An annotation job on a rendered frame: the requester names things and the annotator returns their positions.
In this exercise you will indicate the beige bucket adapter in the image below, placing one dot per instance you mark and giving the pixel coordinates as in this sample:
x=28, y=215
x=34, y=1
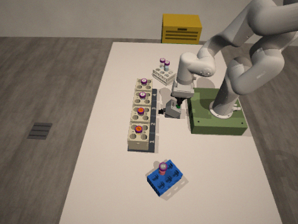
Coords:
x=139, y=142
x=147, y=88
x=145, y=119
x=147, y=102

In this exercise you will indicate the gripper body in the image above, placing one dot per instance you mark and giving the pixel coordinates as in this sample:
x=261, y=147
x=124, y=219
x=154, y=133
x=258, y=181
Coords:
x=175, y=85

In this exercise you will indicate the blue tube rack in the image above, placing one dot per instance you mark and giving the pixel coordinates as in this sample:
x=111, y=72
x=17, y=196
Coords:
x=161, y=183

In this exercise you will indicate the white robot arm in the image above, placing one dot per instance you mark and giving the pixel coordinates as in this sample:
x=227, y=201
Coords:
x=278, y=26

